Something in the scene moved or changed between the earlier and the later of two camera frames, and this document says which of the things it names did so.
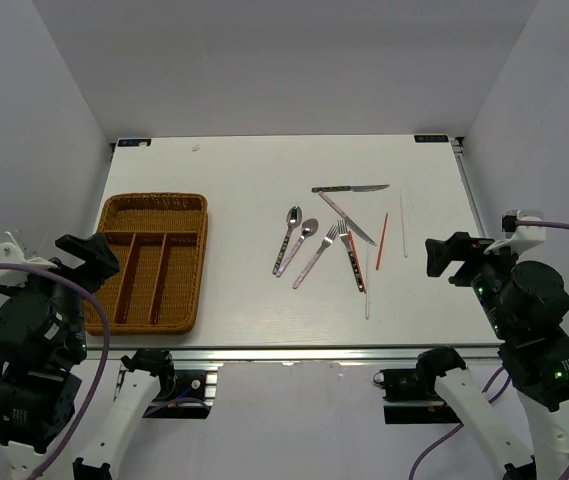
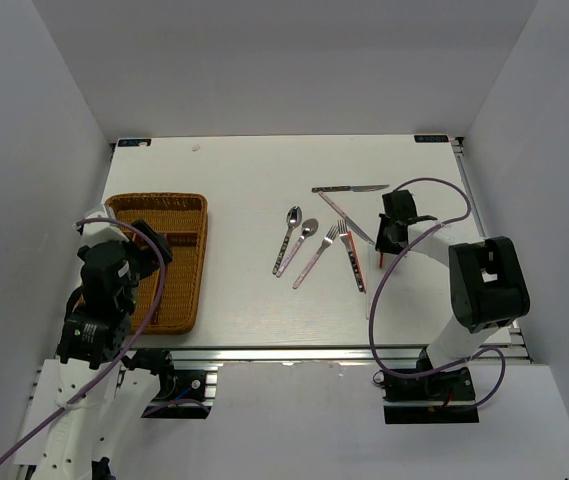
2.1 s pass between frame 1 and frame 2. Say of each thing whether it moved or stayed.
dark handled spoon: stayed
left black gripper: moved
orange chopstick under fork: stayed
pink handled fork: stayed
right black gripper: moved
